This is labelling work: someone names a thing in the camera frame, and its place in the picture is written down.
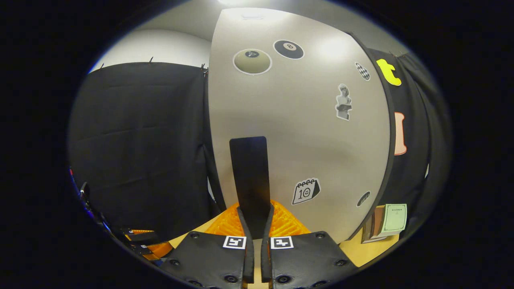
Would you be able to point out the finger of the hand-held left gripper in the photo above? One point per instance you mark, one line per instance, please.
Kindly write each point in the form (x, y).
(154, 251)
(138, 235)

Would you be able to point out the black backdrop cloth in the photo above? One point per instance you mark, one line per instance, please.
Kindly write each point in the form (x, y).
(140, 140)

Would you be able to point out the brown book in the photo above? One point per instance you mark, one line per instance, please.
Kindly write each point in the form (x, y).
(371, 226)

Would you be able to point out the ceiling light panel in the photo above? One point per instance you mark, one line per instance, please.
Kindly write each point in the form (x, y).
(233, 1)

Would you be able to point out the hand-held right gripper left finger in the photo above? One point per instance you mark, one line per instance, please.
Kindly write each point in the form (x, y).
(249, 261)

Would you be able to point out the pale green book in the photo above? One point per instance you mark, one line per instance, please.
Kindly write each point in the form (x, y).
(394, 218)

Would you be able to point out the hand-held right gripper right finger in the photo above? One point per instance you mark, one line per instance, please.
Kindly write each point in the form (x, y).
(266, 261)

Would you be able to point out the beige cabinet door with stickers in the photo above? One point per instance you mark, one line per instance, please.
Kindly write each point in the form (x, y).
(301, 140)

